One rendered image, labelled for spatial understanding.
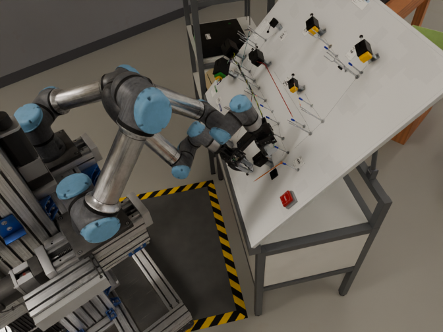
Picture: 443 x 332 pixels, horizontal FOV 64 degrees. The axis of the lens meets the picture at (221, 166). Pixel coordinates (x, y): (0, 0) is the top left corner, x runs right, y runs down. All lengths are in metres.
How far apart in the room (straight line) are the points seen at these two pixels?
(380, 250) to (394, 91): 1.57
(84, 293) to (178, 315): 0.89
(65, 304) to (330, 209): 1.23
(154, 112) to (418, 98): 0.85
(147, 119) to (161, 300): 1.46
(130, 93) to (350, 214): 1.24
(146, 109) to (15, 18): 3.77
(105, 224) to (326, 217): 1.08
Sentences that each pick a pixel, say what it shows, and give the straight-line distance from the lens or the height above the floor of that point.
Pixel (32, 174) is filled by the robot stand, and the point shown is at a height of 1.32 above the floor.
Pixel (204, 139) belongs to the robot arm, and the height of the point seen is 1.22.
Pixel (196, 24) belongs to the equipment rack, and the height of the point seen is 1.32.
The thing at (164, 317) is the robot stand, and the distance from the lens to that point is 2.22.
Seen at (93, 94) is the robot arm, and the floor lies 1.43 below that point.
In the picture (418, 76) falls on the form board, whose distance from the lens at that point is 1.39.
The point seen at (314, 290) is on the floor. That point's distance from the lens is 2.51.
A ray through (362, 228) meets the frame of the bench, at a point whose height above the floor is 0.80.
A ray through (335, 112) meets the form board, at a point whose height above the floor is 1.34.
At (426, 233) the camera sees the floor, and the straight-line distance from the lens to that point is 2.96.
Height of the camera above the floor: 2.28
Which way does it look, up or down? 48 degrees down
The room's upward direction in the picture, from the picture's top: 5 degrees counter-clockwise
